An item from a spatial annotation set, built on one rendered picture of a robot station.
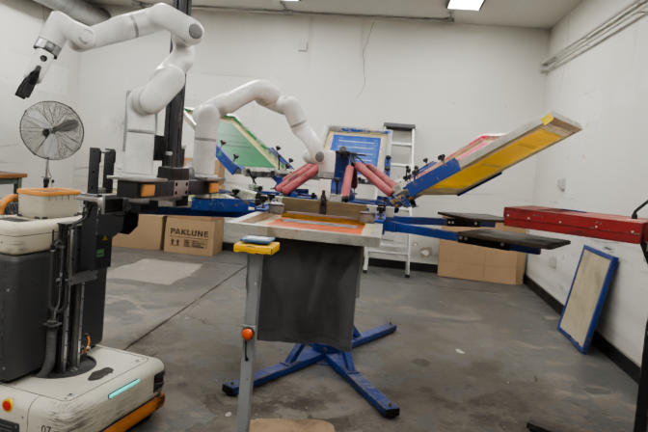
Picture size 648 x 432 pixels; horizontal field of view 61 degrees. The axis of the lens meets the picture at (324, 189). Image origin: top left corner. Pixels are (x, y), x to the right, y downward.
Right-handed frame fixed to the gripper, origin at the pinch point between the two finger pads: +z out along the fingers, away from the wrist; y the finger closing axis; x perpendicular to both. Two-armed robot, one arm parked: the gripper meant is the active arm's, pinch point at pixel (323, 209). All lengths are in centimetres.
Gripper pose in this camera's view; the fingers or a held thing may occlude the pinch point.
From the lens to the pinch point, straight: 261.0
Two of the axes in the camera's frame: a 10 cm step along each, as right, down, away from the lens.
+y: -1.2, 0.5, -9.9
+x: 9.9, 0.8, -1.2
